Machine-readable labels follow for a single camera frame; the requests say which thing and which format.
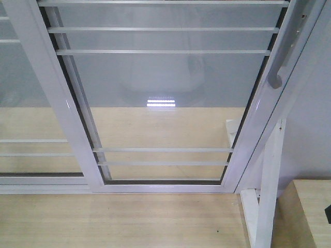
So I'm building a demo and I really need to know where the white framed transparent sliding door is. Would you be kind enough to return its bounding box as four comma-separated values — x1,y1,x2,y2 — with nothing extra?
1,1,313,194

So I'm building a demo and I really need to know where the silver door handle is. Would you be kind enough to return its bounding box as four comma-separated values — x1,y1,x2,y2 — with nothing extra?
266,1,310,89

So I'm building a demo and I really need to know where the fixed white glass door panel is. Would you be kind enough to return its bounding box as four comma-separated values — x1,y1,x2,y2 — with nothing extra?
1,1,94,193

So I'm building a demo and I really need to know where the black robot part at edge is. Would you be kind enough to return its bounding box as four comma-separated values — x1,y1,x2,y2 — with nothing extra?
324,205,331,224

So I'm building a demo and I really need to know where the light wooden base platform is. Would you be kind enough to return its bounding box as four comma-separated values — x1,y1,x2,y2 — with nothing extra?
1,107,248,247

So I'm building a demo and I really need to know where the light wooden box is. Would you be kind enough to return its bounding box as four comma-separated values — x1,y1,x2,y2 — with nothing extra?
272,180,330,247

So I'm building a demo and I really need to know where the white outer door frame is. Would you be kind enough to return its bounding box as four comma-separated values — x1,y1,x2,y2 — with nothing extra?
234,0,331,194

